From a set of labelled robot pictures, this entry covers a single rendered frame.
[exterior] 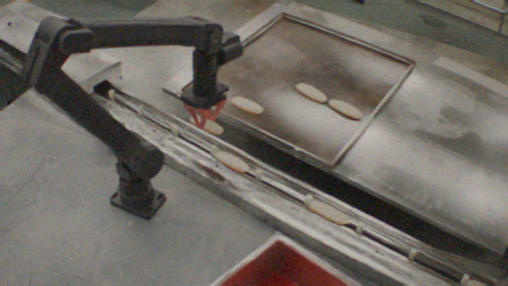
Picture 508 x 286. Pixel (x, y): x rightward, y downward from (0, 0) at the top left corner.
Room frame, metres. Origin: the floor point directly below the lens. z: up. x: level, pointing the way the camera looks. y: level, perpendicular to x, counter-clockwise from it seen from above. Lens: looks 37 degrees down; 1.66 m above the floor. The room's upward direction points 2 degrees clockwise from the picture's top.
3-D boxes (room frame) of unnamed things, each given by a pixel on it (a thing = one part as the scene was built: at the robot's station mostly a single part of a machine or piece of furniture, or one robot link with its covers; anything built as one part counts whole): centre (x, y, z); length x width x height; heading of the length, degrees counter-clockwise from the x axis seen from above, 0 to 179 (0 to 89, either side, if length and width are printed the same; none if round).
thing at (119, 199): (0.86, 0.27, 0.86); 0.12 x 0.09 x 0.08; 66
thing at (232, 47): (1.06, 0.09, 1.13); 0.11 x 0.09 x 0.12; 138
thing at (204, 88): (1.03, 0.12, 1.04); 0.10 x 0.07 x 0.07; 143
